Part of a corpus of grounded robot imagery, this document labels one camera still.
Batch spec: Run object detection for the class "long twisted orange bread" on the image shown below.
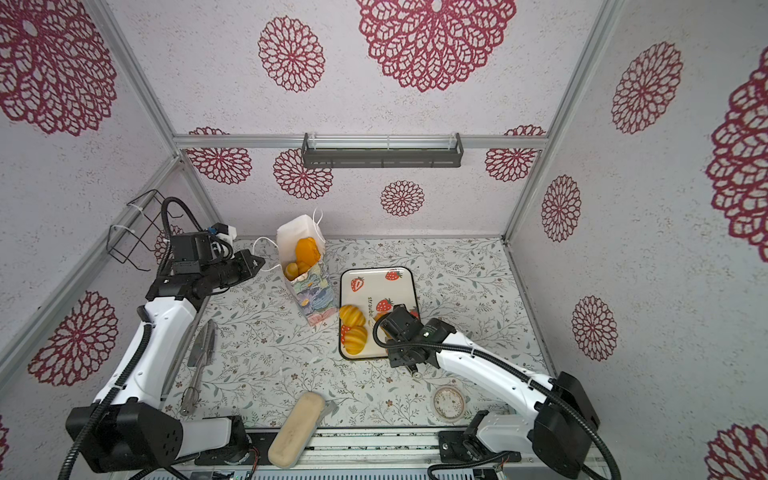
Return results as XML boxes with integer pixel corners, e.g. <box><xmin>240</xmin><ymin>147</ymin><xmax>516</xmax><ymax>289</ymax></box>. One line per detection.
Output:
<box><xmin>295</xmin><ymin>237</ymin><xmax>322</xmax><ymax>267</ymax></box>

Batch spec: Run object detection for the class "beige long baguette loaf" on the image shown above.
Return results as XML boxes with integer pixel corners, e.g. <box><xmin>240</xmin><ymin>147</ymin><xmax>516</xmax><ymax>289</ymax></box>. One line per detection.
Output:
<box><xmin>268</xmin><ymin>392</ymin><xmax>327</xmax><ymax>469</ymax></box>

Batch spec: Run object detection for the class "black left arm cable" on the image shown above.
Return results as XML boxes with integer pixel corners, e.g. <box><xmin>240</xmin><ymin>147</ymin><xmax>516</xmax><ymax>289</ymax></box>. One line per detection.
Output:
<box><xmin>56</xmin><ymin>196</ymin><xmax>205</xmax><ymax>480</ymax></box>

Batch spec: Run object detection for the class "black wall shelf rack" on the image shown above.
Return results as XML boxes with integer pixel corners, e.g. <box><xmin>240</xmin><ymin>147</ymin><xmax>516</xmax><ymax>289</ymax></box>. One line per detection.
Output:
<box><xmin>300</xmin><ymin>134</ymin><xmax>465</xmax><ymax>169</ymax></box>

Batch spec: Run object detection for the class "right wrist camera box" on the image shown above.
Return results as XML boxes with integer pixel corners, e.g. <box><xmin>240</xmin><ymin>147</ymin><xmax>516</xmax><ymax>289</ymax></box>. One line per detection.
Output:
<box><xmin>379</xmin><ymin>305</ymin><xmax>423</xmax><ymax>342</ymax></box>

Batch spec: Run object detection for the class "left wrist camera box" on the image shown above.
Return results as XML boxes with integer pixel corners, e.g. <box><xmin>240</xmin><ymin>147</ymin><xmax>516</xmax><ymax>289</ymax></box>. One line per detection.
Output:
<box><xmin>170</xmin><ymin>223</ymin><xmax>237</xmax><ymax>274</ymax></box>

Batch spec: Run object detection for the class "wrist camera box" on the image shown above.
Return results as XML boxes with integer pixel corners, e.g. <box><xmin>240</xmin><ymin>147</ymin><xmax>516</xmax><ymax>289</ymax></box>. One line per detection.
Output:
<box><xmin>170</xmin><ymin>223</ymin><xmax>237</xmax><ymax>274</ymax></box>
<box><xmin>379</xmin><ymin>305</ymin><xmax>423</xmax><ymax>342</ymax></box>

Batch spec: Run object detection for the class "round tape roll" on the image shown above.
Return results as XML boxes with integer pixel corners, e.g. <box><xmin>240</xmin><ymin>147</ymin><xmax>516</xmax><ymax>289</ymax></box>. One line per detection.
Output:
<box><xmin>431</xmin><ymin>385</ymin><xmax>466</xmax><ymax>424</ymax></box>

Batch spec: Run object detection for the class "white strawberry serving tray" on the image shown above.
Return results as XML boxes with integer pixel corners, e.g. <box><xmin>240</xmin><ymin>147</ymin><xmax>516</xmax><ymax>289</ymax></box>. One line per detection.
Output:
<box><xmin>339</xmin><ymin>266</ymin><xmax>420</xmax><ymax>361</ymax></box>

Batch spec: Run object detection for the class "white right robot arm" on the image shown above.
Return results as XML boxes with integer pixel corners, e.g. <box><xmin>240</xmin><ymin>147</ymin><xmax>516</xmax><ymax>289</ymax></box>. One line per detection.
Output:
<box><xmin>373</xmin><ymin>310</ymin><xmax>601</xmax><ymax>479</ymax></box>

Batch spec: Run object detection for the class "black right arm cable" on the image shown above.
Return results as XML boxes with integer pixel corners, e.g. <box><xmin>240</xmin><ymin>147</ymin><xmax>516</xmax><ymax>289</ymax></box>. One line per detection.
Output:
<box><xmin>371</xmin><ymin>311</ymin><xmax>622</xmax><ymax>480</ymax></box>

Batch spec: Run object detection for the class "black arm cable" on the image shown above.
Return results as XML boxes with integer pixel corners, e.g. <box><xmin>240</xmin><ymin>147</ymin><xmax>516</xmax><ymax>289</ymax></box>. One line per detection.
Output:
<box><xmin>371</xmin><ymin>311</ymin><xmax>622</xmax><ymax>480</ymax></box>
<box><xmin>56</xmin><ymin>196</ymin><xmax>205</xmax><ymax>480</ymax></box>

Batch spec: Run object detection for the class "black wire wall basket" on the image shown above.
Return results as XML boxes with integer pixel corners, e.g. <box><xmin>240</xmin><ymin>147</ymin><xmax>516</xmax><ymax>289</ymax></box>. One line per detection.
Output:
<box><xmin>104</xmin><ymin>189</ymin><xmax>170</xmax><ymax>272</ymax></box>

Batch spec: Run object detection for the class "floral paper gift bag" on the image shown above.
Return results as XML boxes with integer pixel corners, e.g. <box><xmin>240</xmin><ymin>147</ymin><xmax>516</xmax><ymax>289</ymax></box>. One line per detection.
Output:
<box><xmin>250</xmin><ymin>208</ymin><xmax>339</xmax><ymax>326</ymax></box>

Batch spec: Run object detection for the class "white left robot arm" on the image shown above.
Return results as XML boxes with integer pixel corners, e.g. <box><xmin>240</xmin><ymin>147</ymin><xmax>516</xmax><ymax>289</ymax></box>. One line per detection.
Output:
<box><xmin>58</xmin><ymin>250</ymin><xmax>265</xmax><ymax>479</ymax></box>

